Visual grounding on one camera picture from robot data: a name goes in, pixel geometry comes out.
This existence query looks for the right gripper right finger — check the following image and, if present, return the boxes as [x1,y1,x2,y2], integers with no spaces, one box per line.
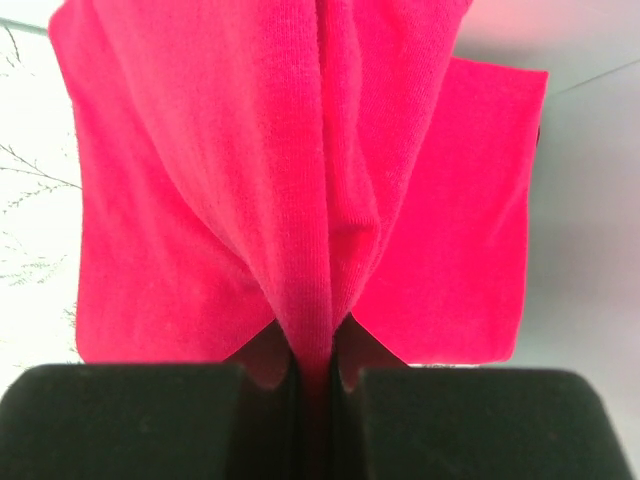
[330,318,631,480]

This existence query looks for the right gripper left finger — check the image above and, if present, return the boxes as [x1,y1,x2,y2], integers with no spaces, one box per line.
[1,324,301,479]

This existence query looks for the crimson t-shirt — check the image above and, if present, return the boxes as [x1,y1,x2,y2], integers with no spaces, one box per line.
[49,1,469,391]
[353,58,548,365]

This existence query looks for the folded crimson t-shirt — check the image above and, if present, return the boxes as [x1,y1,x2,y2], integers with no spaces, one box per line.
[353,58,548,365]

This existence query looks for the floral patterned table mat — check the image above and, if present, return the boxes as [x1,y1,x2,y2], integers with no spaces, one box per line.
[1,20,82,379]

